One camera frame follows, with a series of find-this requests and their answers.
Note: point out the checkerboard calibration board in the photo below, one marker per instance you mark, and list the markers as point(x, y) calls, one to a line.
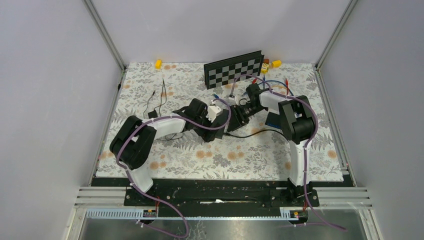
point(224, 72)

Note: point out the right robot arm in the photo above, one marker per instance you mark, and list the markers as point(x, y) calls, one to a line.
point(297, 121)

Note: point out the yellow block left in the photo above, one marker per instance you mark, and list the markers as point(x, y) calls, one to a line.
point(158, 64)

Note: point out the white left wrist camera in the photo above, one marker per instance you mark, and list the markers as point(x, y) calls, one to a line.
point(213, 111)

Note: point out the yellow block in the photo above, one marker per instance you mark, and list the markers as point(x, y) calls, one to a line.
point(158, 64)
point(276, 63)

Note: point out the black ribbed network switch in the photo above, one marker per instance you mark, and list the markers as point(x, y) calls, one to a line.
point(273, 120)

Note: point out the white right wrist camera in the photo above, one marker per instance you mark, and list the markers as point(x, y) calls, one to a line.
point(233, 99)

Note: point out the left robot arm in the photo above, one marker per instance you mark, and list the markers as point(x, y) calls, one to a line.
point(132, 144)

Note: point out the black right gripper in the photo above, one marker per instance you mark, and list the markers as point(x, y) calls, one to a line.
point(237, 119)

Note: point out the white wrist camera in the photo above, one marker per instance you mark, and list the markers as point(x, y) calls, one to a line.
point(233, 99)
point(213, 111)

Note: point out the floral patterned table mat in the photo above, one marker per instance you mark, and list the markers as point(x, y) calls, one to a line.
point(253, 152)

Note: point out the yellow block right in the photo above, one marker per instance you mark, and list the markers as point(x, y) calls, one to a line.
point(276, 63)

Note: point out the small toy figure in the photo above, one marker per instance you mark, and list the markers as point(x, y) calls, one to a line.
point(265, 66)

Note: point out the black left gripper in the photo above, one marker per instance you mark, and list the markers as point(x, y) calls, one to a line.
point(204, 116)

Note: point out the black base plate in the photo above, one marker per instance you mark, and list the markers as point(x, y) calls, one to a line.
point(224, 198)

